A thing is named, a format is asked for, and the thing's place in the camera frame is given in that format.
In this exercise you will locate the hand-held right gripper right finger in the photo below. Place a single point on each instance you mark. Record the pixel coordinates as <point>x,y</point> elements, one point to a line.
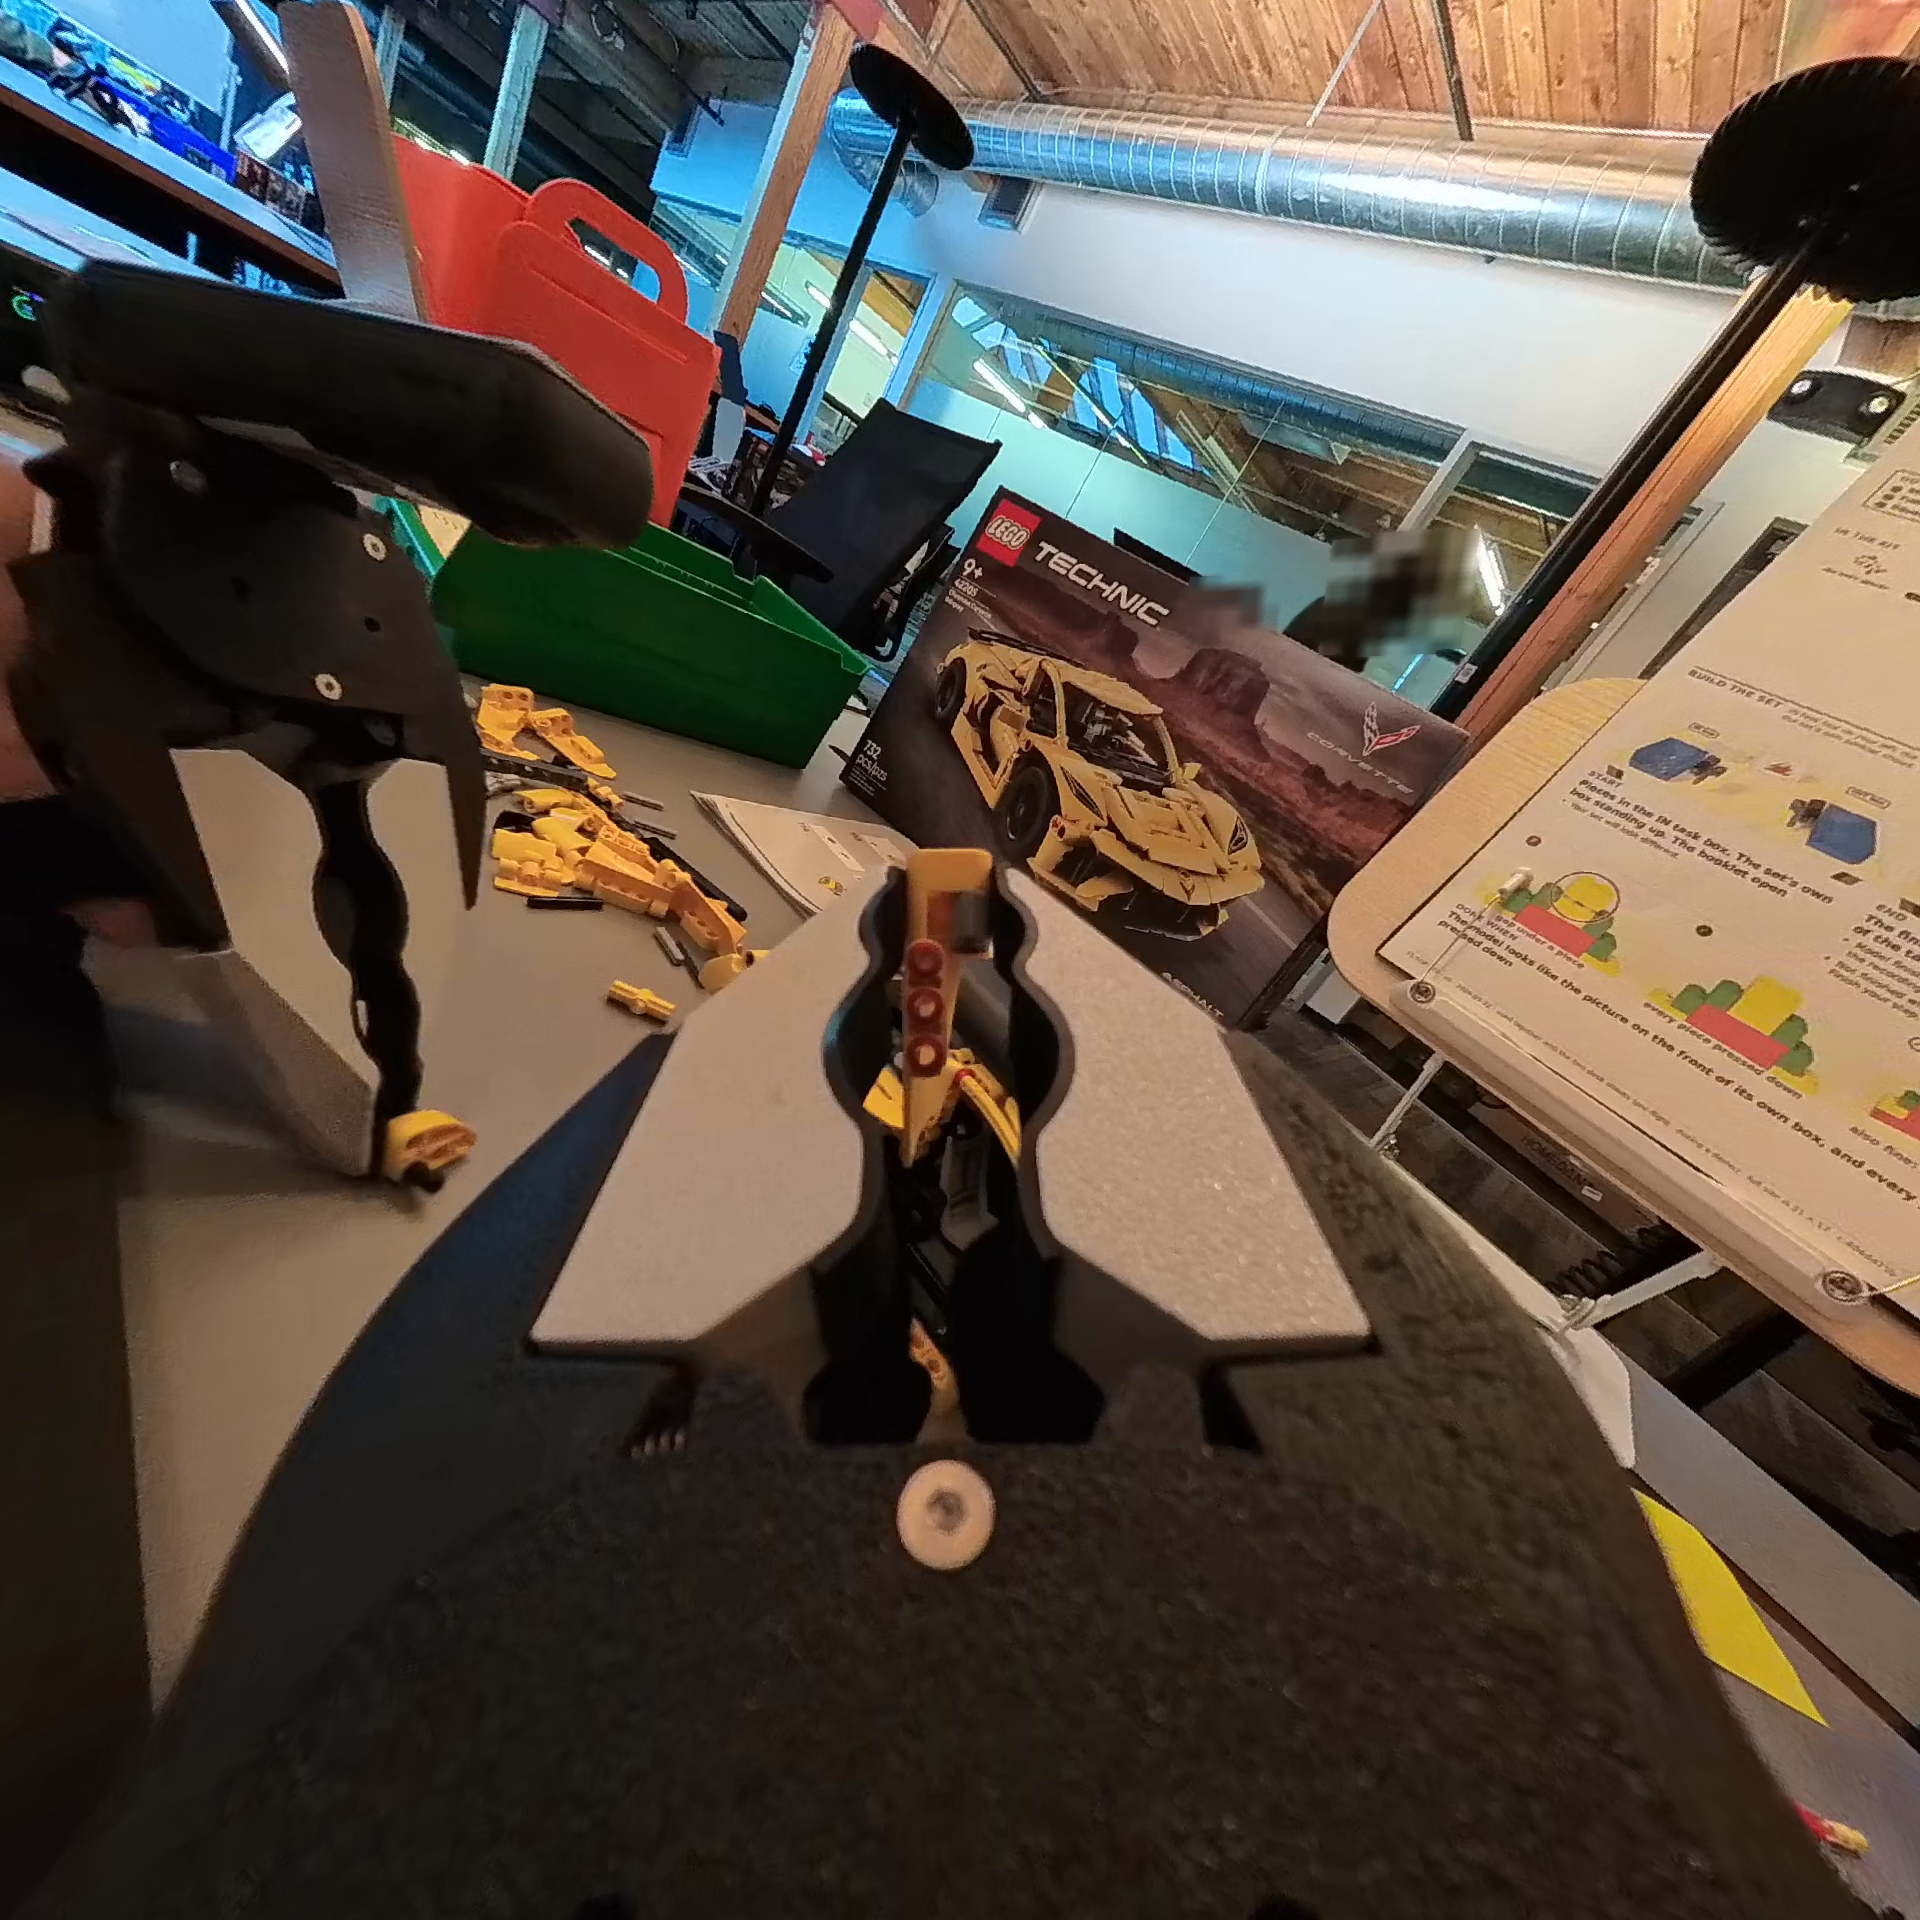
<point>1200,1201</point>

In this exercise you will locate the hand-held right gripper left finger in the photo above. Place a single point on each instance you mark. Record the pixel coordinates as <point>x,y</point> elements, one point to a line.
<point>676,1201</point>

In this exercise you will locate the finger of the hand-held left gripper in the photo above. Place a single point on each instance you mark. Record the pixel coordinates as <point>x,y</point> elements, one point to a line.
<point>285,1035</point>

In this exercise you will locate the small yellow curved brick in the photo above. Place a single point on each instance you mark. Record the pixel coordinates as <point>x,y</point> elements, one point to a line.
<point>428,1142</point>

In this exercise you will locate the yellow toy car model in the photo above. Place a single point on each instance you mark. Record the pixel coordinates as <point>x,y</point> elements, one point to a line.
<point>932,877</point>

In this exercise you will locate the grey desk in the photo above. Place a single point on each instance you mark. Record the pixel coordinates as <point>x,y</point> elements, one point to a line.
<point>494,1078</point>

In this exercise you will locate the person's left hand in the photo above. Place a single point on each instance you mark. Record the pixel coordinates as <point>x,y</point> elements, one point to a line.
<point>15,749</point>

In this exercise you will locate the pile of yellow bricks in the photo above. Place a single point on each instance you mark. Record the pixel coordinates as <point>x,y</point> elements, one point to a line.
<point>600,856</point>

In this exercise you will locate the open instruction booklet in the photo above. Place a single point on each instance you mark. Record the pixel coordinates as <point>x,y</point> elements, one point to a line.
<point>796,849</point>

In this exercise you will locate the green plastic bin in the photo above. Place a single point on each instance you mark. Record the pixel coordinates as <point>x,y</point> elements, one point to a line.
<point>646,644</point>

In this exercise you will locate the storage shelf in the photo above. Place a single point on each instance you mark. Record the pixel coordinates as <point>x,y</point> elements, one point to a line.
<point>150,165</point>

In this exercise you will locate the red plastic bin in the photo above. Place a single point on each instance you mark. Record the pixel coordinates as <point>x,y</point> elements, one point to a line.
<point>600,330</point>

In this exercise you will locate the toy car set box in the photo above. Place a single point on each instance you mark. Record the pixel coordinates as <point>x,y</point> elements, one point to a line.
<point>1142,720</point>

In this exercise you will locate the printed instruction sheet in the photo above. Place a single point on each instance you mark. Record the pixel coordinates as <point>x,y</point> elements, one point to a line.
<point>1724,900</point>

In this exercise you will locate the yellow sticky note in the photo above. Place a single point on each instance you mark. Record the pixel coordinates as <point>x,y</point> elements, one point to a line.
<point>1711,1604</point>

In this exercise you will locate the black disc light stand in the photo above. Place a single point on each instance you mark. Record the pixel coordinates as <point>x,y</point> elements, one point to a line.
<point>1800,165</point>
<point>908,106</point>

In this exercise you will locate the silver air duct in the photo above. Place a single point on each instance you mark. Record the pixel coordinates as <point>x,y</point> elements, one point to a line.
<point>1350,188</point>

